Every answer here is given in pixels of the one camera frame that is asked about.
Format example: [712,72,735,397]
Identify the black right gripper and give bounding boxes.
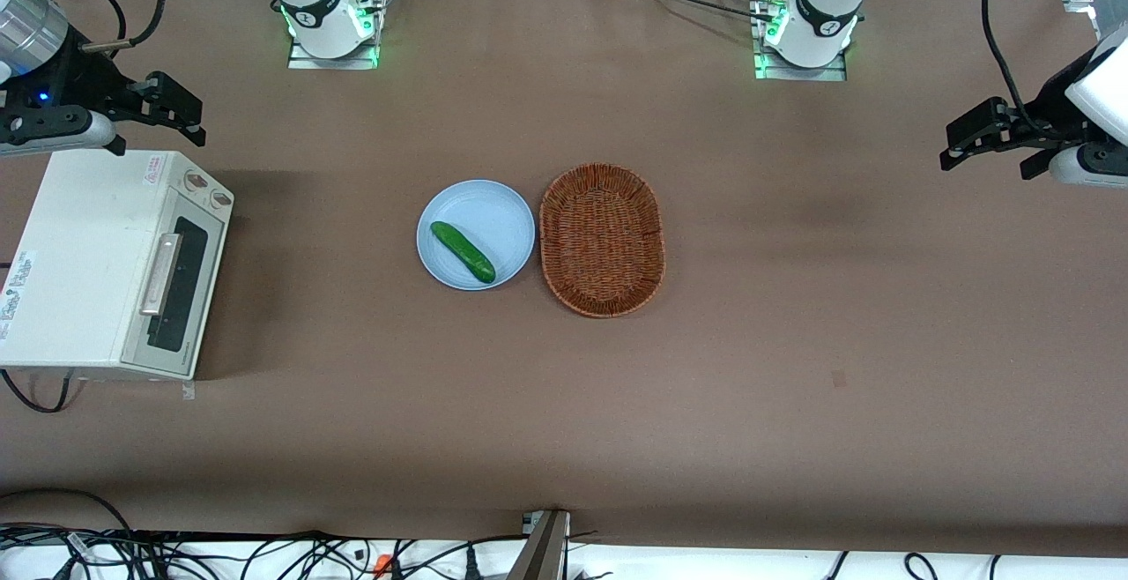
[0,33,209,151]

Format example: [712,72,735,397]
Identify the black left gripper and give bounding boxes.
[939,47,1104,181]

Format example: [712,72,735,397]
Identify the silver metal frame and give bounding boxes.
[120,205,228,379]

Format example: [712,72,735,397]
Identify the white toaster oven body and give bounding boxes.
[0,150,235,381]

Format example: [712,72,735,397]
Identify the green cucumber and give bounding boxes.
[429,220,497,285]

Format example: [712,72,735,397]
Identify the light blue round plate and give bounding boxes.
[416,179,537,292]

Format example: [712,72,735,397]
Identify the brown oval wicker basket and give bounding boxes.
[538,163,666,319]

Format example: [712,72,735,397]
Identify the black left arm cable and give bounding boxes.
[980,0,1050,138]

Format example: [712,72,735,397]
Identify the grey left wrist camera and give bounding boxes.
[1049,142,1128,190]

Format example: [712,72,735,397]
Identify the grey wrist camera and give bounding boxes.
[0,108,124,159]
[1049,142,1128,190]

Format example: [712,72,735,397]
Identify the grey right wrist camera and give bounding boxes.
[0,108,124,159]

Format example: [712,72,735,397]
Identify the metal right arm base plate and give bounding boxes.
[287,0,389,71]

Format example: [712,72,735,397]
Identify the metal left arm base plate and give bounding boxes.
[752,0,850,82]

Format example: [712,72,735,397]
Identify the black oven power cable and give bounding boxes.
[0,368,75,414]

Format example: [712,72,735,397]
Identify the black looped floor cable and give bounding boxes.
[0,488,135,554]

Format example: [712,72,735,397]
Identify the tangled black and white cables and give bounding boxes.
[0,523,530,580]

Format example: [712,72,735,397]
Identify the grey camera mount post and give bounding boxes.
[506,509,571,580]

